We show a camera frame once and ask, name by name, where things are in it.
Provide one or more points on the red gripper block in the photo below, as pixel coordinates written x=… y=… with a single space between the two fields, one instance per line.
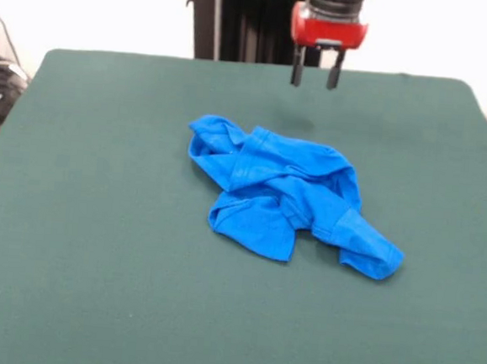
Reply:
x=331 y=30

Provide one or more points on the blue shirt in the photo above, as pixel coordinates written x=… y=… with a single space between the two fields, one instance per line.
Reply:
x=268 y=184

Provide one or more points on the dark green table cloth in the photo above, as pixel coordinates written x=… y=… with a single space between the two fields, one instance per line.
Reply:
x=97 y=221

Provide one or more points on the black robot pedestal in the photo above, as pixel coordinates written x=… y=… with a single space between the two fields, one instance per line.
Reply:
x=247 y=22

